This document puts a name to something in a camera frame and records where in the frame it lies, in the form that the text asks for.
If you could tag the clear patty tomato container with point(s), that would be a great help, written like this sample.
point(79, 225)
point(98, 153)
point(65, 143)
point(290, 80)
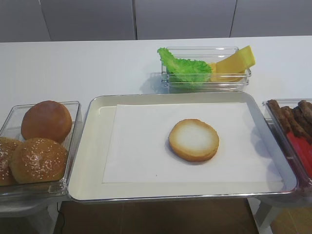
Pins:
point(304, 183)

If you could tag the red tomato slice front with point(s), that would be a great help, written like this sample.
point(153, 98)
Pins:
point(304, 151)

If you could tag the sesame bun top left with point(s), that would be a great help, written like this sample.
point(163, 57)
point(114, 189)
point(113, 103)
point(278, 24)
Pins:
point(7, 147)

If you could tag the green lettuce leaf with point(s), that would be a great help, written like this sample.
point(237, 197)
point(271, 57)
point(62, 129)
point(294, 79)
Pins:
point(182, 65)
point(189, 78)

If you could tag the green lettuce leaf in container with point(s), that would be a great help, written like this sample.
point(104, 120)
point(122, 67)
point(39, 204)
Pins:
point(189, 78)

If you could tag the bottom bun half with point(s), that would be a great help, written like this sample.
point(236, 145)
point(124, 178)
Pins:
point(193, 140)

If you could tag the brown meat patty right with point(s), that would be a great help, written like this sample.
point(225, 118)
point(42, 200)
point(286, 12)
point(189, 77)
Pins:
point(306, 109)

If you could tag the clear lettuce cheese container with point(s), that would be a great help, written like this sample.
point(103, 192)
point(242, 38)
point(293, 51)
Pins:
point(209, 55)

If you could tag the brown meat patty middle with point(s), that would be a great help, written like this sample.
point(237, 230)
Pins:
point(299, 125)

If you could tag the sesame bun top right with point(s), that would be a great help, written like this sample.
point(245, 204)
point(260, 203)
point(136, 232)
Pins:
point(38, 160)

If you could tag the white metal serving tray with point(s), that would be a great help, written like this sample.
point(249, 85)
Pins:
point(86, 181)

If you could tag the white paper sheet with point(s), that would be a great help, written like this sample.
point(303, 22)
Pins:
point(139, 150)

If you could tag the sesame bun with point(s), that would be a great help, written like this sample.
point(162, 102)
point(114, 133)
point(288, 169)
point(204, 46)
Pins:
point(38, 160)
point(7, 147)

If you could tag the brown meat patty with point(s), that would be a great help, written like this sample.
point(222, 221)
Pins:
point(306, 109)
point(276, 110)
point(299, 125)

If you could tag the yellow cheese slice flat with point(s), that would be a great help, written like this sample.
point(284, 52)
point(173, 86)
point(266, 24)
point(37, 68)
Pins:
point(216, 77)

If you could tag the clear bun container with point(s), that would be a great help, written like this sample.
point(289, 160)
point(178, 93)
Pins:
point(12, 129)

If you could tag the plain brown bun top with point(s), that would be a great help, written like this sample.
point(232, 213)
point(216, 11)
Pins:
point(47, 119)

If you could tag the brown meat patty left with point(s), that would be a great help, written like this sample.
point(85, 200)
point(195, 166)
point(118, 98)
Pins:
point(276, 110)

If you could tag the yellow cheese slice upright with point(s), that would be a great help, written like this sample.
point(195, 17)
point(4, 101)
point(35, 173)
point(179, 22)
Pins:
point(237, 63)

